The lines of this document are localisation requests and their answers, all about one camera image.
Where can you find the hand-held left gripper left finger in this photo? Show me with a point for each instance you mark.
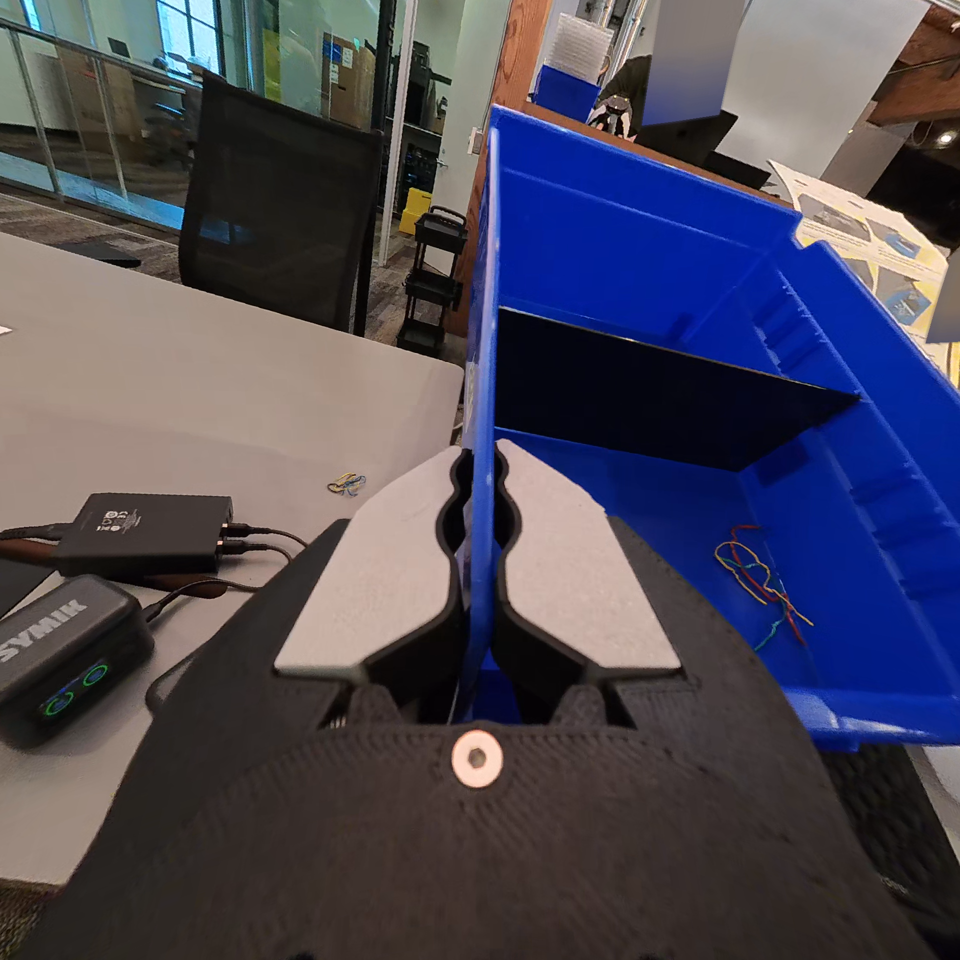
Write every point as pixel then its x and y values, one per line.
pixel 375 592

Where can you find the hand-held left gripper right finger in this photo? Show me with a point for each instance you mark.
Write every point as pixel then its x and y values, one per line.
pixel 585 592

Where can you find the blue plastic bin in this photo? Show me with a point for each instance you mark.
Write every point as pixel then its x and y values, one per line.
pixel 637 240

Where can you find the black bin divider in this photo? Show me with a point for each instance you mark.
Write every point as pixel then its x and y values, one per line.
pixel 637 390

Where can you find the black adapter box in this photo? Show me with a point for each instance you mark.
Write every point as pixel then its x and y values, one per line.
pixel 135 532

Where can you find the black power bank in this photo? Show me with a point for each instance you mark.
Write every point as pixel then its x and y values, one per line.
pixel 67 652

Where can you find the black utility cart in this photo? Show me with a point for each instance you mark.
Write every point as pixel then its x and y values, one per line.
pixel 439 225

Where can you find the yellow floor sign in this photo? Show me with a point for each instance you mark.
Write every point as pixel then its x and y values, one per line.
pixel 416 214

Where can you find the black quilted wrist rest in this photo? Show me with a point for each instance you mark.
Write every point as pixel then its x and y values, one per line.
pixel 900 810

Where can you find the black mesh chair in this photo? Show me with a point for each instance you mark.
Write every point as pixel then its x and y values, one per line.
pixel 277 210

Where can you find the printed instruction sheet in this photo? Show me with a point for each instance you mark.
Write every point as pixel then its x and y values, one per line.
pixel 847 217

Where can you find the black laptop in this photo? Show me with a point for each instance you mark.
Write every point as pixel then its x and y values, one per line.
pixel 697 142

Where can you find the blue tub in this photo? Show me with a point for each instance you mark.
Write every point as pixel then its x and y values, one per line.
pixel 562 94

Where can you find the cardboard boxes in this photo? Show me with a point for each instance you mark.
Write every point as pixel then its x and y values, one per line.
pixel 349 82

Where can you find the stack of clear cups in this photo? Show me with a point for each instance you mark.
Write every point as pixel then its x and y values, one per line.
pixel 581 45

